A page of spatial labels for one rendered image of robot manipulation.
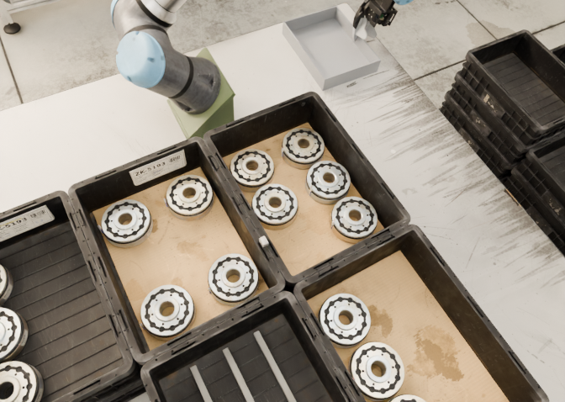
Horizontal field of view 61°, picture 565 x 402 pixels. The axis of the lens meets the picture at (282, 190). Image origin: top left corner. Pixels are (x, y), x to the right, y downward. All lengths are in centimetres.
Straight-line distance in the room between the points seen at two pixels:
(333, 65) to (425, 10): 154
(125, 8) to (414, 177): 86
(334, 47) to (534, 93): 82
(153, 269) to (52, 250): 22
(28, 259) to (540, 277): 119
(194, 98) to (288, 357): 67
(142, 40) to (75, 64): 150
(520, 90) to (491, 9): 123
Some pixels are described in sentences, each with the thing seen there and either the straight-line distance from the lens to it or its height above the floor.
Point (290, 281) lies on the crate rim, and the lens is 93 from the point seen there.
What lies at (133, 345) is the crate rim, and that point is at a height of 93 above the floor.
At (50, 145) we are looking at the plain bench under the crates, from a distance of 145.
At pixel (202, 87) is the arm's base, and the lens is 126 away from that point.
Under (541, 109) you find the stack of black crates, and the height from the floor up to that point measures 49.
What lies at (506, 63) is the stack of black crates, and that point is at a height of 49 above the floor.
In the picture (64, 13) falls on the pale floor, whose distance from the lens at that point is 295.
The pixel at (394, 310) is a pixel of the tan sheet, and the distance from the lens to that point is 105.
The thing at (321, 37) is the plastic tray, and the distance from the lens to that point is 166.
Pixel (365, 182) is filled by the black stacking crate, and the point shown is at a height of 88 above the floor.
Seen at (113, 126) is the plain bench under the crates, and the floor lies 70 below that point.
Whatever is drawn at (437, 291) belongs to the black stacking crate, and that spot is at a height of 85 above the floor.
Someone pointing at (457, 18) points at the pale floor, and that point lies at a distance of 307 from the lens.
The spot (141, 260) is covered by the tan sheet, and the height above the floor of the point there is 83.
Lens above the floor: 180
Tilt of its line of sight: 59 degrees down
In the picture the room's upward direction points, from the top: 7 degrees clockwise
